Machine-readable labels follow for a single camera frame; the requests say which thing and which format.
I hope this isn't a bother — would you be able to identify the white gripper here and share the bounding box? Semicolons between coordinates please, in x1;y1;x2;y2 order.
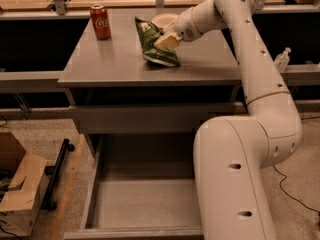
154;8;202;50

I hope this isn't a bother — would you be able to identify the green jalapeno chip bag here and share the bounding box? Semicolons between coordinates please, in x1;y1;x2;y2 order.
135;17;180;67

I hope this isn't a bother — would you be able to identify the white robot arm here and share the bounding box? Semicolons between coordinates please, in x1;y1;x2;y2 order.
155;0;302;240

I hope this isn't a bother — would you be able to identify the closed grey top drawer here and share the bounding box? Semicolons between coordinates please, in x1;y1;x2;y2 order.
69;102;246;134

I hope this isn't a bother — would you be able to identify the grey drawer cabinet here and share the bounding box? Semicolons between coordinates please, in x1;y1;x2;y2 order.
58;8;242;152

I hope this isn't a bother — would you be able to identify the open grey middle drawer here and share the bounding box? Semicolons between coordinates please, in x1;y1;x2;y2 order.
64;133;203;240

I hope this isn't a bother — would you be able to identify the white paper bowl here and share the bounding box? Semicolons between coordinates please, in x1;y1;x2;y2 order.
151;13;178;28

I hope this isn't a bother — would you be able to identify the red Coca-Cola can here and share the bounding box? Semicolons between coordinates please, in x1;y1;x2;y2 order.
90;4;111;40

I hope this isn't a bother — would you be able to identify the clear sanitizer pump bottle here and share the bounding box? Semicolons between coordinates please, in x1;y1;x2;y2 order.
274;47;291;72

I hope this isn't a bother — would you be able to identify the brown cardboard box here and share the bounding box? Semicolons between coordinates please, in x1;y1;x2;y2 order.
0;132;49;238

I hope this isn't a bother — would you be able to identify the black wheeled stand leg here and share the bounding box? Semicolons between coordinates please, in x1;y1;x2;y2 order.
41;138;75;211

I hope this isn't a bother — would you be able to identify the black floor cable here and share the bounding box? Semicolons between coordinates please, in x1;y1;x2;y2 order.
272;115;320;215

